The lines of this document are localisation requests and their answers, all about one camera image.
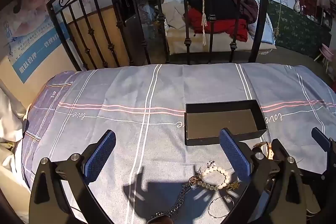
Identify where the black cardboard box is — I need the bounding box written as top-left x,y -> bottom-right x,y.
185,99 -> 268,146

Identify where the gold wristwatch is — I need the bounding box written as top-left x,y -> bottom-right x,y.
253,141 -> 274,159

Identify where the white pearl bracelet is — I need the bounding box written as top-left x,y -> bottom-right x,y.
197,160 -> 232,190

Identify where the light blue pillow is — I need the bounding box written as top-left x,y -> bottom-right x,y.
248,15 -> 276,45

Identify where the black cloth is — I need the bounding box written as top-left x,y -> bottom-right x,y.
186,0 -> 237,21

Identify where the red cloth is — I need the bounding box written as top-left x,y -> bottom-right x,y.
187,8 -> 249,42

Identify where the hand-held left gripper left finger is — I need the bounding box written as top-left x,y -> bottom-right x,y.
28,130 -> 116,224

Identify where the maroon jacket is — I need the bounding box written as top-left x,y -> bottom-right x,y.
228,0 -> 259,25

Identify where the white crumpled cloth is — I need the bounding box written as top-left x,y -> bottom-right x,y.
0,79 -> 30,172

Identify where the beige cloth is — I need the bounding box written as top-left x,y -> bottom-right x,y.
161,0 -> 195,29

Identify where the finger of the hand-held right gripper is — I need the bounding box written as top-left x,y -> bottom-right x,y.
271,138 -> 290,169
311,127 -> 336,161

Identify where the thin wire bangle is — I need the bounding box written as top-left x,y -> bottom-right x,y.
208,196 -> 235,220

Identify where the printed wall mural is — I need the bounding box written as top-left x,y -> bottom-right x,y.
223,0 -> 336,60

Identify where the dark metal chain necklace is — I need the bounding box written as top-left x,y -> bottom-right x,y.
147,179 -> 197,224

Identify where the pile of clothes on sofa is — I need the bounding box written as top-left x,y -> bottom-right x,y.
161,0 -> 277,56

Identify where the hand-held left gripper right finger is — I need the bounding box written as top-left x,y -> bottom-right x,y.
219,128 -> 309,224

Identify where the blue and white wall poster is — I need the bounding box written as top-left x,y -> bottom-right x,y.
0,0 -> 72,84

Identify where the black iron bed frame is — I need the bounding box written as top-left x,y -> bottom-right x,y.
46,0 -> 270,71

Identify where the gold chain trinket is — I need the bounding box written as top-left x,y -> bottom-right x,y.
223,180 -> 241,190

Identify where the pink chair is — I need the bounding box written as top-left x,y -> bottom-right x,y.
313,44 -> 336,74

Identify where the grey plaid bedsheet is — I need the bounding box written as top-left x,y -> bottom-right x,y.
20,62 -> 336,224

